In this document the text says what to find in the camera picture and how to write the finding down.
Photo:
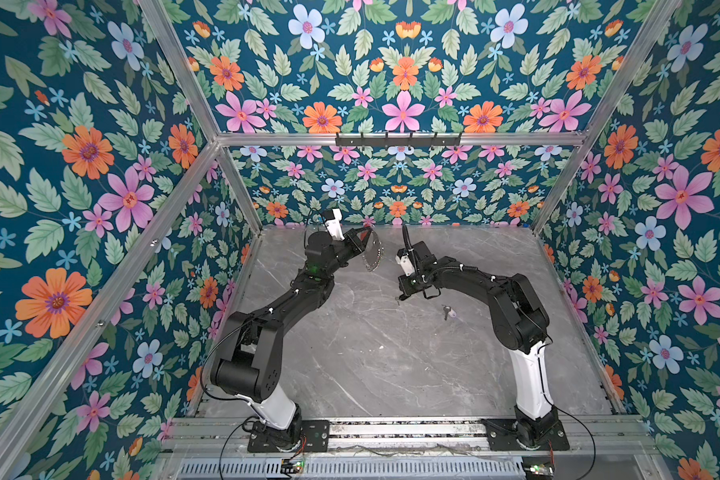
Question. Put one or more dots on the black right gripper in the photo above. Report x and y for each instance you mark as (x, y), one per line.
(406, 289)

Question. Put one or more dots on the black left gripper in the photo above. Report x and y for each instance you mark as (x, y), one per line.
(355, 245)

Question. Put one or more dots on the red keyring with metal rings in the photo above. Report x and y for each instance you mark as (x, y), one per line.
(373, 251)

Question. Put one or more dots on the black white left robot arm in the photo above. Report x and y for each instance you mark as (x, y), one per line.
(247, 362)

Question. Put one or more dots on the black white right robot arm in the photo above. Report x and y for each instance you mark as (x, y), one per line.
(519, 321)

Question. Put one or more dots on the black hook rack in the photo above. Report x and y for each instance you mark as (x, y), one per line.
(412, 139)

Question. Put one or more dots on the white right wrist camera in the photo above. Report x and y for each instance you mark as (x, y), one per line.
(403, 260)

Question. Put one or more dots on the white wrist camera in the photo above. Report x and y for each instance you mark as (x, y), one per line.
(403, 260)
(332, 221)

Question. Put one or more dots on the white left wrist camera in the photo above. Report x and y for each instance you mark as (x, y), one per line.
(332, 221)

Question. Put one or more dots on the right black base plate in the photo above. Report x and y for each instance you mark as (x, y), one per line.
(511, 435)

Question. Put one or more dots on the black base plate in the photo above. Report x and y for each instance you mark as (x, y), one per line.
(301, 436)
(511, 435)

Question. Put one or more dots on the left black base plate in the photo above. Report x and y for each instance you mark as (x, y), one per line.
(301, 436)

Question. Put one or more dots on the white perforated cable duct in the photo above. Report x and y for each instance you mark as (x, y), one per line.
(352, 468)

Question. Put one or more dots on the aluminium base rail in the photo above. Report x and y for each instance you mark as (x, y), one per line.
(590, 437)

